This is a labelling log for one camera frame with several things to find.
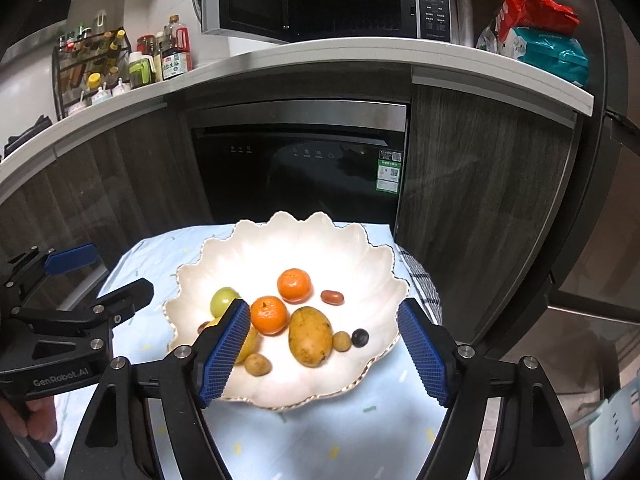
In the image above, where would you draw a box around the red plastic bag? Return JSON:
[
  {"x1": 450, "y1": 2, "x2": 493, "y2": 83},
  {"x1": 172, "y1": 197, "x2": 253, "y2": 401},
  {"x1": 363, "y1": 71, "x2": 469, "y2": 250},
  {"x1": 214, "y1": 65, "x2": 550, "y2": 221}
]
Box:
[{"x1": 500, "y1": 0, "x2": 581, "y2": 36}]

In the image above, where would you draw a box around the black wire spice rack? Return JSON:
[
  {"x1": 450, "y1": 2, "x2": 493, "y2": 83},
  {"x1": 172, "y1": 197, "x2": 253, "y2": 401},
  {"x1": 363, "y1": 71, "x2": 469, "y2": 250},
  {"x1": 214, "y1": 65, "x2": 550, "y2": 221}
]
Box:
[{"x1": 51, "y1": 28, "x2": 132, "y2": 120}]

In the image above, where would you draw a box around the white scalloped bowl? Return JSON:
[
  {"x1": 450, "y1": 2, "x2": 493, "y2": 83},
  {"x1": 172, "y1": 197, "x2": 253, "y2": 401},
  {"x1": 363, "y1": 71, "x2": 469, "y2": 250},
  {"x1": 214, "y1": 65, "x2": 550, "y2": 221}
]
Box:
[{"x1": 163, "y1": 211, "x2": 410, "y2": 411}]

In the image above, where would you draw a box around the tangerine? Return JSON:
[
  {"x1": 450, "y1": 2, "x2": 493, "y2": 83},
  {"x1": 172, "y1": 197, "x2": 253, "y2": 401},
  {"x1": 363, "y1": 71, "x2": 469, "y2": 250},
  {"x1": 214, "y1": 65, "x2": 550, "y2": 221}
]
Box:
[
  {"x1": 277, "y1": 268, "x2": 313, "y2": 304},
  {"x1": 250, "y1": 296, "x2": 289, "y2": 336}
]

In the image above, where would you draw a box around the black built-in dishwasher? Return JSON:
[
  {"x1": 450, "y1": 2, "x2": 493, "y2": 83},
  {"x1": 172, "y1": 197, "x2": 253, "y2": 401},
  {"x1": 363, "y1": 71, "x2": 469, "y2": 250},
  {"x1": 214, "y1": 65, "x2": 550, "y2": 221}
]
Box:
[{"x1": 185, "y1": 101, "x2": 411, "y2": 226}]

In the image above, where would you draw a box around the large soy sauce bottle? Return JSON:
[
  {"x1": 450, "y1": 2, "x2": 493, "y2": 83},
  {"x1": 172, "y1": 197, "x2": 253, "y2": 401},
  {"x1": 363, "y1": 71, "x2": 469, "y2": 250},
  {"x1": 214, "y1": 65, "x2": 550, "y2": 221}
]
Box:
[{"x1": 161, "y1": 15, "x2": 193, "y2": 82}]

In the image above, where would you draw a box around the yellow lemon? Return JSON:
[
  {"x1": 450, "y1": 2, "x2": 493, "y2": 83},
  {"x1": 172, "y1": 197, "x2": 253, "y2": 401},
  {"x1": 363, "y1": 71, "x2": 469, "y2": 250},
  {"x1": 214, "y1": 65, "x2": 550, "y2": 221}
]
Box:
[{"x1": 205, "y1": 316, "x2": 261, "y2": 365}]

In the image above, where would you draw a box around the white plastic bag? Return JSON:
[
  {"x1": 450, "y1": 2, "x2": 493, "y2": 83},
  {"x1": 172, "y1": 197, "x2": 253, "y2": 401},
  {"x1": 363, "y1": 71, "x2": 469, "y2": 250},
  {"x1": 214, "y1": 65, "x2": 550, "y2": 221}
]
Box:
[{"x1": 475, "y1": 15, "x2": 516, "y2": 58}]

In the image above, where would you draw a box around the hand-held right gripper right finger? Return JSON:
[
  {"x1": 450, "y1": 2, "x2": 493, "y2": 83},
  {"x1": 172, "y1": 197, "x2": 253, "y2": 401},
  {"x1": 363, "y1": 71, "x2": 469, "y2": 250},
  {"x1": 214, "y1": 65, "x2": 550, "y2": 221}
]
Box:
[{"x1": 396, "y1": 297, "x2": 576, "y2": 480}]

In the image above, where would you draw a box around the black microwave oven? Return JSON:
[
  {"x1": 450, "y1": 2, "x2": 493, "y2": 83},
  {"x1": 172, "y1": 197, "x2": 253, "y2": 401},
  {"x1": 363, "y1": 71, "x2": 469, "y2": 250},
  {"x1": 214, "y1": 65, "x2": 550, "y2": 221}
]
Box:
[{"x1": 201, "y1": 0, "x2": 453, "y2": 45}]

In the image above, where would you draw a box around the pale green plastic chair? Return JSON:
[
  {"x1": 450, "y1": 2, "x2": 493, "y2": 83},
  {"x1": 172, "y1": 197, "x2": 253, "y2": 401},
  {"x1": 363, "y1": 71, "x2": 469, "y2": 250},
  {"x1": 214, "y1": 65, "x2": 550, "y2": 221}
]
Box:
[{"x1": 570, "y1": 385, "x2": 640, "y2": 480}]

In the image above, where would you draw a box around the black gas stove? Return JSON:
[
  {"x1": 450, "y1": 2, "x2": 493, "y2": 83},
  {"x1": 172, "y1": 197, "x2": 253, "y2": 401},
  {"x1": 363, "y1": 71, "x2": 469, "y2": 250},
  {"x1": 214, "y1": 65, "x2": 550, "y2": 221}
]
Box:
[{"x1": 2, "y1": 116, "x2": 53, "y2": 158}]

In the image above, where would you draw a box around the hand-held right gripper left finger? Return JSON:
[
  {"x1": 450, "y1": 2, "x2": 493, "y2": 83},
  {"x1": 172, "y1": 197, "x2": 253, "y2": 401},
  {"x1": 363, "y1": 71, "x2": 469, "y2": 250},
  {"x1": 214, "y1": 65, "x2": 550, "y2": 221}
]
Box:
[{"x1": 62, "y1": 298, "x2": 252, "y2": 480}]

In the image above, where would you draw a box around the green plastic container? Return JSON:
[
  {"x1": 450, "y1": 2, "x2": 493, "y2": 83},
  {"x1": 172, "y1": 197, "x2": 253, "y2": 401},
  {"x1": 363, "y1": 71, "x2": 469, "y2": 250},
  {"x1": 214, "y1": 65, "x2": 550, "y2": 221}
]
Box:
[{"x1": 128, "y1": 52, "x2": 154, "y2": 87}]

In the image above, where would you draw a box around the yellow mango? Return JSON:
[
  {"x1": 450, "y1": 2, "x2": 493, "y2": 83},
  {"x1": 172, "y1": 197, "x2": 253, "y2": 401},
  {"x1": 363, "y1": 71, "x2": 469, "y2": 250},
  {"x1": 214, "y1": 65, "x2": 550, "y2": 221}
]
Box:
[{"x1": 288, "y1": 306, "x2": 334, "y2": 368}]

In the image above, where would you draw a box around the green lime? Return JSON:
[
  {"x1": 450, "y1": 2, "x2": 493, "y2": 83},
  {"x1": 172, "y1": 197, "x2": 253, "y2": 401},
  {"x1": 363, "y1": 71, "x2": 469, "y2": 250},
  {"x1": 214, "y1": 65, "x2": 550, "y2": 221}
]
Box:
[{"x1": 209, "y1": 287, "x2": 240, "y2": 317}]

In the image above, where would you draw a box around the light blue patterned tablecloth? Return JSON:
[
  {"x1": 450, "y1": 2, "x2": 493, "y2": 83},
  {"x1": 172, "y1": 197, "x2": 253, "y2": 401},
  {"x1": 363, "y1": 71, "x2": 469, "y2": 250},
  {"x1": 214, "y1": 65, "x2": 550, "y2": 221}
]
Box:
[{"x1": 50, "y1": 222, "x2": 481, "y2": 480}]

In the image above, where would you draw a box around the dark wood cabinet door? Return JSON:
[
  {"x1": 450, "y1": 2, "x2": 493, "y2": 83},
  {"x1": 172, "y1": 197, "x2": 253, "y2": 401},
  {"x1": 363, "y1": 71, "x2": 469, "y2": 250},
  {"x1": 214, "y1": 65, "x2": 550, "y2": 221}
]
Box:
[
  {"x1": 55, "y1": 95, "x2": 213, "y2": 281},
  {"x1": 395, "y1": 77, "x2": 586, "y2": 346},
  {"x1": 0, "y1": 155, "x2": 66, "y2": 281}
]

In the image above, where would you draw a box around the dark grey refrigerator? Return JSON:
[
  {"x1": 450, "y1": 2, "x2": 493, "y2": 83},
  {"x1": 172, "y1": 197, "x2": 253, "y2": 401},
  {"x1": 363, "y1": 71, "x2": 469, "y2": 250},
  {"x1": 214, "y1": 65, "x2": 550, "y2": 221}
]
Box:
[{"x1": 550, "y1": 0, "x2": 640, "y2": 311}]

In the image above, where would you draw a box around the green plastic bag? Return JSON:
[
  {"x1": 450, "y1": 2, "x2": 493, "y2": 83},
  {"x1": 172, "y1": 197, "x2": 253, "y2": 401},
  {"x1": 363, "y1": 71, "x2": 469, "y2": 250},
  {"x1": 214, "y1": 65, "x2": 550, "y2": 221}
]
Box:
[{"x1": 510, "y1": 27, "x2": 590, "y2": 88}]

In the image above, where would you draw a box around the person's left hand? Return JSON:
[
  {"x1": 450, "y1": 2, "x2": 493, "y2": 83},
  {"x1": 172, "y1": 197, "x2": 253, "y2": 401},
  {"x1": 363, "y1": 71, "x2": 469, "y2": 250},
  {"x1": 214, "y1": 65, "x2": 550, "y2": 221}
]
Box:
[{"x1": 9, "y1": 394, "x2": 58, "y2": 442}]

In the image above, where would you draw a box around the white kitchen countertop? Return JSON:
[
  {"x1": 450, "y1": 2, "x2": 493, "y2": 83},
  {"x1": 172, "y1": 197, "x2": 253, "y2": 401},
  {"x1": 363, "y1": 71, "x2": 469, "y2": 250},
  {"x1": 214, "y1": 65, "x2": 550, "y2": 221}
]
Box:
[{"x1": 0, "y1": 39, "x2": 595, "y2": 201}]

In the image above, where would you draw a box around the silver roll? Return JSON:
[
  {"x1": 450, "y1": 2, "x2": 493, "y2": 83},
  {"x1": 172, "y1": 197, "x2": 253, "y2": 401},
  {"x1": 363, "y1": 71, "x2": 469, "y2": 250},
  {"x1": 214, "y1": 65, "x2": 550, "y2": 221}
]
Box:
[{"x1": 454, "y1": 0, "x2": 474, "y2": 46}]

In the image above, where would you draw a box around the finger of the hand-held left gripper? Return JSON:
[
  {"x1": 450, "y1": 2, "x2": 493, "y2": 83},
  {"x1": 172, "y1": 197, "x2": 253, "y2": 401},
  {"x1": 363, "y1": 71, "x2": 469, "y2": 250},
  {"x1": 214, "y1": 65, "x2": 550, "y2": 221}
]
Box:
[
  {"x1": 0, "y1": 244, "x2": 100, "y2": 311},
  {"x1": 12, "y1": 278, "x2": 154, "y2": 336}
]

